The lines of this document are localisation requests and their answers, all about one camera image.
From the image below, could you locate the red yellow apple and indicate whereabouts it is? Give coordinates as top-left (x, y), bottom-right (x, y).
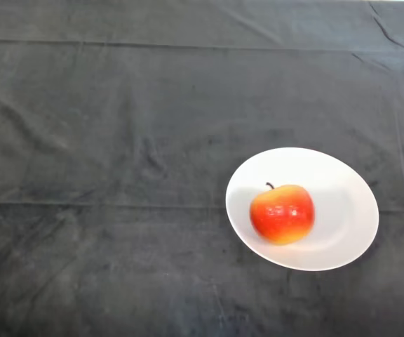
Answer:
top-left (249, 182), bottom-right (316, 246)

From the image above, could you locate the white round plate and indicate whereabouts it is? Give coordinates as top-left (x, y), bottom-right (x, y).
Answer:
top-left (224, 147), bottom-right (380, 272)

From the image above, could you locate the black cloth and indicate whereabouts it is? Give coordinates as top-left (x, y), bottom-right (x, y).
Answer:
top-left (0, 0), bottom-right (404, 337)

